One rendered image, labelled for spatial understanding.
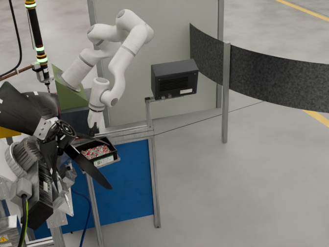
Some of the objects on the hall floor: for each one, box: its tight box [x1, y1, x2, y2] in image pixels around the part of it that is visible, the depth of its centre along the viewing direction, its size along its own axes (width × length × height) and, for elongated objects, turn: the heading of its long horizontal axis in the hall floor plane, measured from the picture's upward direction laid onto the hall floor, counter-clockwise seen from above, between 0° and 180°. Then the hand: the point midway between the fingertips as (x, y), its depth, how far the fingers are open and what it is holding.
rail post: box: [148, 138, 161, 228], centre depth 300 cm, size 4×4×78 cm
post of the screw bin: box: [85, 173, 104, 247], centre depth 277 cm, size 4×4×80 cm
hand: (91, 133), depth 240 cm, fingers closed
